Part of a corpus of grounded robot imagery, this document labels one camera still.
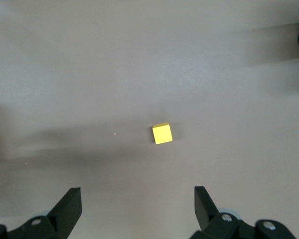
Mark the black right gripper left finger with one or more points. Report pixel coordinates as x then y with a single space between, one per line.
64 214

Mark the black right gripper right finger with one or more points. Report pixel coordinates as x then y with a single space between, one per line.
206 216

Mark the yellow cube block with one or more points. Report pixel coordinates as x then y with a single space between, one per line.
162 134

